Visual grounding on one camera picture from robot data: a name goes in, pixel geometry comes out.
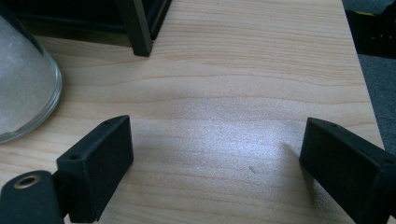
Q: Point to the black metal shelf rack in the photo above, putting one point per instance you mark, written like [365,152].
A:
[138,31]

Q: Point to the frosted jar with white lid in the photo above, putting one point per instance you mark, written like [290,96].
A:
[21,84]

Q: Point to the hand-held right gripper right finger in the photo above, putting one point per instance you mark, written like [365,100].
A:
[351,168]

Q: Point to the black base with yellow stripes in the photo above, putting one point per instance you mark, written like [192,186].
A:
[373,34]

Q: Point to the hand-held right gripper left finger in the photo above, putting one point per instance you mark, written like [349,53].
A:
[99,161]

